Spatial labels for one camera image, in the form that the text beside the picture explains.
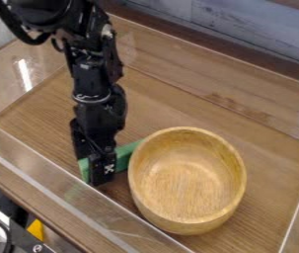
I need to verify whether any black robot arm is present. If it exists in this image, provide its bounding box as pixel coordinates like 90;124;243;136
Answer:
0;0;129;186

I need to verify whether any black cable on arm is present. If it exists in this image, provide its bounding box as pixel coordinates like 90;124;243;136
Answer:
0;0;54;46

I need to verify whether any green rectangular block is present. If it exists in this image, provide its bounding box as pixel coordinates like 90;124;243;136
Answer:
78;141;142;183

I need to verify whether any yellow sticker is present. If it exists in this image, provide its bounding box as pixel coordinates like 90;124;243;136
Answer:
27;219;46;241

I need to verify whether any brown wooden bowl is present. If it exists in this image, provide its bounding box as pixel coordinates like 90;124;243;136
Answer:
129;126;248;235

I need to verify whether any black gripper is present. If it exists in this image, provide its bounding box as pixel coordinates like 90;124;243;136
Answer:
70;85;129;187

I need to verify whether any clear acrylic front wall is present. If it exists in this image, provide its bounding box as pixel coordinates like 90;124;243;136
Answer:
0;128;193;253

